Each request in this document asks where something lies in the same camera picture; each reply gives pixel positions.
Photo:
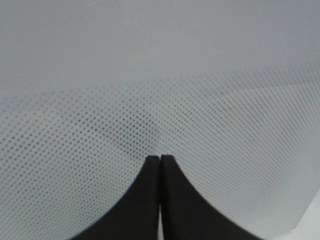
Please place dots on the white microwave door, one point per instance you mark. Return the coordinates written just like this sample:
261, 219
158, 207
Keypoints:
90, 88

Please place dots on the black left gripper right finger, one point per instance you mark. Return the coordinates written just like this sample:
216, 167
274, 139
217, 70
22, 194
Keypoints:
185, 214

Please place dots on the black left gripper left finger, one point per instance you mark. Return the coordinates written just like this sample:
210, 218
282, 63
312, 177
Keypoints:
135, 216

